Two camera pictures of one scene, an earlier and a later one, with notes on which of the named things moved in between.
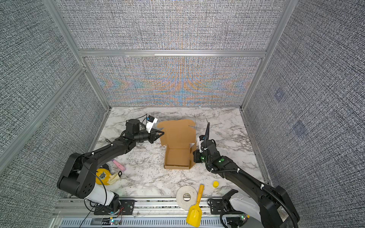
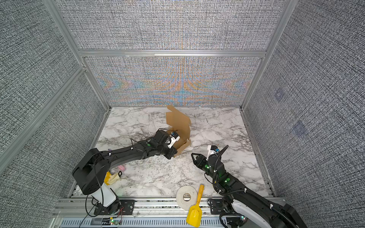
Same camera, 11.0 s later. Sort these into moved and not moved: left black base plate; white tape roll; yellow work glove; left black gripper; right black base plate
Moved: left black gripper
Not moved: right black base plate; left black base plate; white tape roll; yellow work glove
